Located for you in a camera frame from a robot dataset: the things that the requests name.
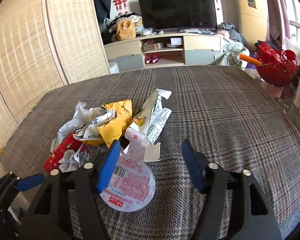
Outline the red cylindrical snack can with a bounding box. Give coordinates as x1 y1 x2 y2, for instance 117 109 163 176
43 133 82 173

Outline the yellow snack wrapper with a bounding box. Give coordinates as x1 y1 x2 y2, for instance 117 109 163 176
83 100 132 148

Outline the white green long wrapper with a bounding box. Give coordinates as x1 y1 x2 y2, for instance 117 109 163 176
129 88 172 143

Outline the crumpled white plastic wrapper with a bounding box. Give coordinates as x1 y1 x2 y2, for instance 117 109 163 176
50 101 104 153

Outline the brown plaid table cloth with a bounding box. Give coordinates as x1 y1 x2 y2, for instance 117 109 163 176
0 66 300 239

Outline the bamboo folding screen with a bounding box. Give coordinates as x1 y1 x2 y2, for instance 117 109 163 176
0 0 111 184

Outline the red plastic toy basket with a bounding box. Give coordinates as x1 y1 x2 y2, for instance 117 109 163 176
239 40 299 88

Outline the beige grey TV cabinet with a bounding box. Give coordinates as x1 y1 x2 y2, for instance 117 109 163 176
104 33 223 72

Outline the yellow plush backpack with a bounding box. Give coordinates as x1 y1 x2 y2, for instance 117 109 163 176
116 19 136 41

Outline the pink window curtain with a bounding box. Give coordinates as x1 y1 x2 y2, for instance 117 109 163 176
267 0 291 42

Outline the cream standing air conditioner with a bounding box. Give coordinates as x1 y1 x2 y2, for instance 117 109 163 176
236 0 269 52

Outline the black flat screen television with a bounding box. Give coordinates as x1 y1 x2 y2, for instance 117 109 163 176
138 0 217 30

